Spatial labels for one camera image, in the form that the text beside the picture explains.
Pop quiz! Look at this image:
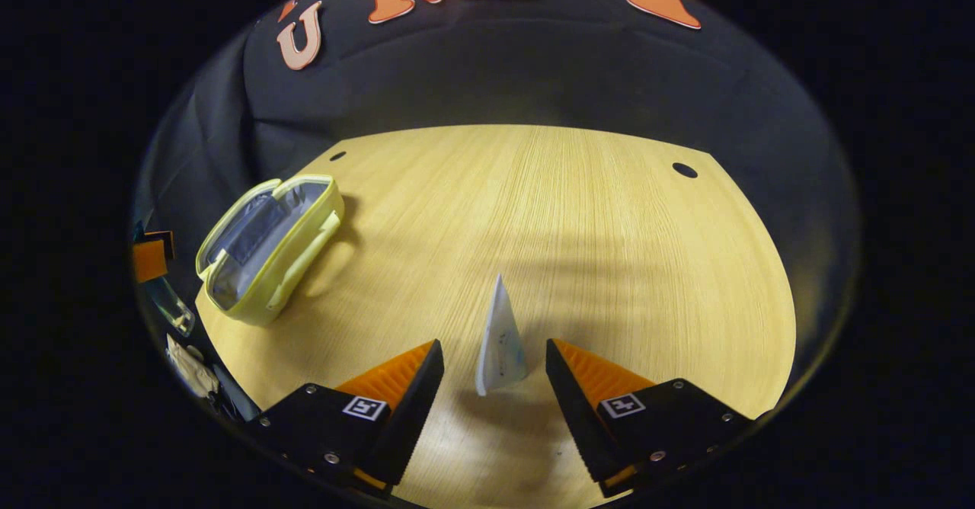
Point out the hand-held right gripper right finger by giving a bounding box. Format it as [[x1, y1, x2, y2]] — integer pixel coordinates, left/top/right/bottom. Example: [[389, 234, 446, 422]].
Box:
[[545, 338, 770, 498]]

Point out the pale yellow small suitcase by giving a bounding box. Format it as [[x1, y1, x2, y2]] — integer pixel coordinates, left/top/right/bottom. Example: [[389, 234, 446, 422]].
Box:
[[195, 174, 346, 326]]

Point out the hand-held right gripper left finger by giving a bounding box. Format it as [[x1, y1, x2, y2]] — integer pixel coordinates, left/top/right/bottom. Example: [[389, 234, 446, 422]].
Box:
[[248, 339, 446, 498]]

